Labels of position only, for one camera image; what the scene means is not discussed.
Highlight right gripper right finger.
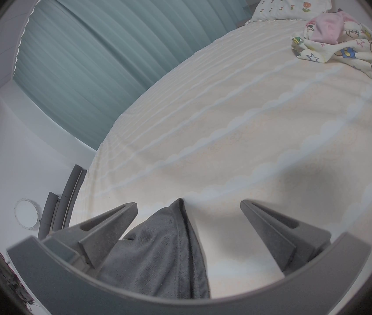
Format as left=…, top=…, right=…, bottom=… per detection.
left=240, top=199, right=333, bottom=273

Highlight bed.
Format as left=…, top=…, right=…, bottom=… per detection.
left=69, top=0, right=372, bottom=300

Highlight round white mirror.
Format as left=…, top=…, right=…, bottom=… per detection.
left=15, top=199, right=41, bottom=230

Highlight pink garment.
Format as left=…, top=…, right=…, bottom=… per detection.
left=306, top=12, right=359, bottom=44

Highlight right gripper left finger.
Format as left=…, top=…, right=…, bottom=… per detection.
left=43, top=202, right=139, bottom=277

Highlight black T-shirt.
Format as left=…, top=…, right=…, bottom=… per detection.
left=96, top=198, right=211, bottom=300

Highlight grey bedside table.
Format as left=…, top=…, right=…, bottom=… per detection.
left=237, top=0, right=265, bottom=28

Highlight white printed pillow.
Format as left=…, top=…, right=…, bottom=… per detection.
left=246, top=0, right=334, bottom=24

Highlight white printed pyjama top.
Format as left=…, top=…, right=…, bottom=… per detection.
left=291, top=22, right=372, bottom=93

